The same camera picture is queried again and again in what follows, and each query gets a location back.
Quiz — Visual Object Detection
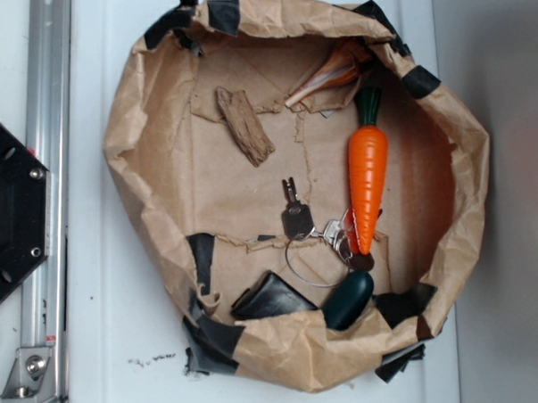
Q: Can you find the brown wood chip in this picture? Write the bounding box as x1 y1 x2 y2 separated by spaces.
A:
216 86 275 167

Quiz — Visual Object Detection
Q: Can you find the brown paper bag bin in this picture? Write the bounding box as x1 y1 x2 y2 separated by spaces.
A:
103 0 490 392

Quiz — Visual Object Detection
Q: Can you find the silver key bunch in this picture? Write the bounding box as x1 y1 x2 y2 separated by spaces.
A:
323 208 375 272

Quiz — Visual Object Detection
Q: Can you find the black rectangular wallet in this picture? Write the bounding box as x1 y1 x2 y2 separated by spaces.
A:
231 271 318 320

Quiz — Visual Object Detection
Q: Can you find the orange plastic toy carrot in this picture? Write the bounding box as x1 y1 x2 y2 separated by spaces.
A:
348 87 388 255

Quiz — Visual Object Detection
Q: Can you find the dark green oval object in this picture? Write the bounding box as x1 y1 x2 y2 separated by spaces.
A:
321 270 375 331

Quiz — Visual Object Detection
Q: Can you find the white tray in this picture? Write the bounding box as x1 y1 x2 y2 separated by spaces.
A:
67 0 460 403

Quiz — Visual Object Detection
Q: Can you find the wire key ring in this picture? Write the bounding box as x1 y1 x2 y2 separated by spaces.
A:
283 235 345 290

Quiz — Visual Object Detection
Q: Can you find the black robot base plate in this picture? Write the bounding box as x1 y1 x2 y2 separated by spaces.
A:
0 123 49 304

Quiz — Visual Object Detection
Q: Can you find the aluminium extrusion rail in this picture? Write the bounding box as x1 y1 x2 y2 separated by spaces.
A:
0 0 86 403

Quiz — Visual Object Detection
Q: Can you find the metal corner bracket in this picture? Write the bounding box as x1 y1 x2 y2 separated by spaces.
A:
0 346 56 403

